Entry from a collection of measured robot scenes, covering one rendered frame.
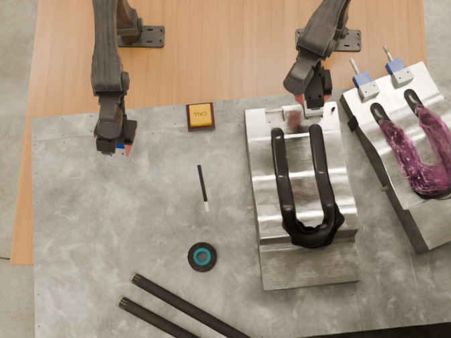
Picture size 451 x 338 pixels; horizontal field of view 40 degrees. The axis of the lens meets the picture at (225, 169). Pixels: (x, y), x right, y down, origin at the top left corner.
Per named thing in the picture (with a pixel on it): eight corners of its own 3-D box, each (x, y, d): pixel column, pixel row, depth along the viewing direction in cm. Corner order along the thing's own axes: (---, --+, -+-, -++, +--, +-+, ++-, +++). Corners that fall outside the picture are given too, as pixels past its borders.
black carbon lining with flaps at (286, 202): (267, 130, 176) (270, 119, 166) (323, 125, 176) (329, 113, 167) (282, 253, 167) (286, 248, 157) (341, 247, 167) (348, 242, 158)
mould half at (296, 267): (243, 120, 184) (244, 104, 171) (331, 112, 184) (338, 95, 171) (262, 292, 171) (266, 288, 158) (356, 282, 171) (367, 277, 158)
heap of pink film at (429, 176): (371, 123, 177) (377, 114, 170) (427, 100, 179) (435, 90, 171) (413, 206, 171) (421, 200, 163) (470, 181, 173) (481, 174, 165)
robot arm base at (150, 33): (161, 35, 182) (162, 14, 184) (93, 34, 183) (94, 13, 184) (164, 47, 190) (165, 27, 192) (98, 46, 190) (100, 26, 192)
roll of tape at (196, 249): (198, 278, 172) (198, 277, 168) (182, 255, 174) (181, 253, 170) (222, 261, 173) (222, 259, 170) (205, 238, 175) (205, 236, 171)
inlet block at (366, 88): (341, 66, 185) (344, 58, 180) (356, 60, 186) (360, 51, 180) (360, 104, 182) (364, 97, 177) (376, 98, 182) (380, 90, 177)
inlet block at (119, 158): (117, 120, 173) (114, 113, 168) (135, 121, 173) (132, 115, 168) (110, 165, 170) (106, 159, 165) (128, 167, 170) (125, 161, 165)
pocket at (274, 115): (263, 112, 179) (264, 108, 175) (282, 110, 179) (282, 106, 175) (265, 127, 178) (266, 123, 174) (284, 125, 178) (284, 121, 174)
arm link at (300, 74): (308, 101, 153) (319, 73, 142) (276, 86, 154) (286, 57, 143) (326, 68, 158) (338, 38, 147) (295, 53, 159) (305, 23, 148)
